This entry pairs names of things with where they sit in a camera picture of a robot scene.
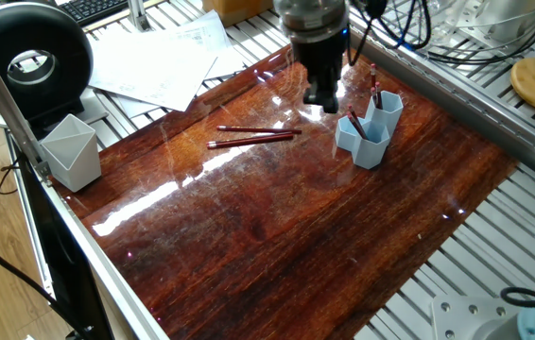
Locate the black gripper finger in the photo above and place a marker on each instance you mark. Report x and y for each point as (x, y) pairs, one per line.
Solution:
(330, 97)
(311, 94)

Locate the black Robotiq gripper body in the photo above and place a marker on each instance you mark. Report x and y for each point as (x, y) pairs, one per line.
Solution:
(319, 61)

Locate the light blue hexagonal pen holder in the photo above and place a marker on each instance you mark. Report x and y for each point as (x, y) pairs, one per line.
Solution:
(362, 151)

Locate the grey pentagonal pen holder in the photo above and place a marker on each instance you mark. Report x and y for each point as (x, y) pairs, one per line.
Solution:
(74, 165)

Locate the small tan box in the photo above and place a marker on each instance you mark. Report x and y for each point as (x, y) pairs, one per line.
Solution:
(234, 9)

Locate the small white paper sheet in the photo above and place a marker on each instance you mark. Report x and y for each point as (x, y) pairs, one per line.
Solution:
(201, 38)

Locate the clear plastic container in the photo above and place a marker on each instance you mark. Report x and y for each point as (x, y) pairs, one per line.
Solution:
(461, 21)

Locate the brown wood-grain board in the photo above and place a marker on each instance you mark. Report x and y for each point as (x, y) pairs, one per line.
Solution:
(277, 246)

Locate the large white paper sheet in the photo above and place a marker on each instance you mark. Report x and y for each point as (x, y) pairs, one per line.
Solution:
(154, 66)

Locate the black keyboard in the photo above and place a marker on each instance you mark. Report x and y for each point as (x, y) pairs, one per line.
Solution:
(97, 9)

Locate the silver metal post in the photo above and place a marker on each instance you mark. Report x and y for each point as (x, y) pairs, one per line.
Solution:
(139, 14)

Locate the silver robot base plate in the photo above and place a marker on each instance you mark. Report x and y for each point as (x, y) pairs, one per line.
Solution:
(457, 321)

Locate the grey aluminium frame rail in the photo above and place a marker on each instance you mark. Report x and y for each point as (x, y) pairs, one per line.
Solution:
(8, 99)

